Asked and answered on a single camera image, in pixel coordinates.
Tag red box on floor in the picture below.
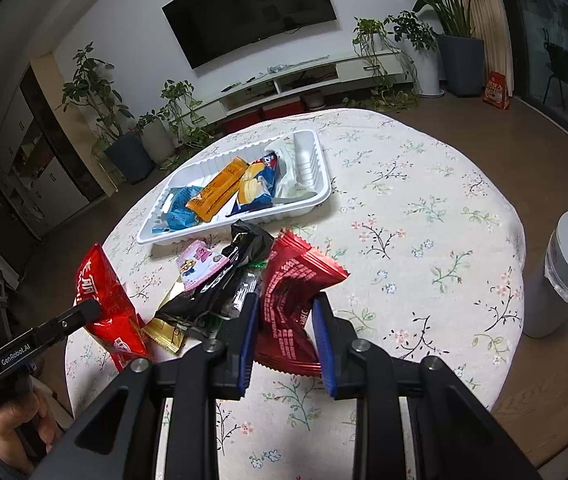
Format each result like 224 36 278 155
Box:
482 70 510 110

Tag pink cartoon snack packet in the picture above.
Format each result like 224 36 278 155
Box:
177 240 229 292

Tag black snack packet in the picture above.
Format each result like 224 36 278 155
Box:
155 220 274 341

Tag white crumpled snack packet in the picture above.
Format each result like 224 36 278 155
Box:
264 136 315 204

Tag white tv console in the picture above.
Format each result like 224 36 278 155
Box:
190 49 417 126

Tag plant in white pot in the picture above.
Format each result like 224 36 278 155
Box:
136 110 175 166

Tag wall television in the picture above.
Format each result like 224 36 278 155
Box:
162 0 336 68

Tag dark red snack bag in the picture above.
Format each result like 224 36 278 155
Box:
256 230 349 377

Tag trailing vine plant left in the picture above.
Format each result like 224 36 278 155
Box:
153 79 211 164

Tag blue Tipo snack packet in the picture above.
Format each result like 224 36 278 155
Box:
229 154 276 216

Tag large plant in dark pot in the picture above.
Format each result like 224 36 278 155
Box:
413 0 484 98

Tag trailing vine plant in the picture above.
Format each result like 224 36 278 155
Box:
352 18 419 113
153 79 211 164

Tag floral tablecloth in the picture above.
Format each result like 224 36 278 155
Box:
62 107 528 480

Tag gold snack packet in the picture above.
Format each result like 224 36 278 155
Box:
141 278 191 356

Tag white trash bin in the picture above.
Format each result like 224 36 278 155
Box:
523 211 568 338

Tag trailing vine plant right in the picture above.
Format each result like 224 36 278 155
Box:
352 18 419 113

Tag left plant in dark pot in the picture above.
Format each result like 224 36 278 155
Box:
60 42 156 184

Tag white plastic tray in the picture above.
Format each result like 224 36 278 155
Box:
136 129 331 245

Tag red Mylikes snack bag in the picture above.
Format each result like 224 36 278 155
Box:
75 244 150 372

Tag small bushy plant right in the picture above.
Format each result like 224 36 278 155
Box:
382 8 446 99

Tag left hand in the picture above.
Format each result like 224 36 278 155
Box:
0 389 60 479

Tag orange snack bar packet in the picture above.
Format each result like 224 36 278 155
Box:
185 157 249 222

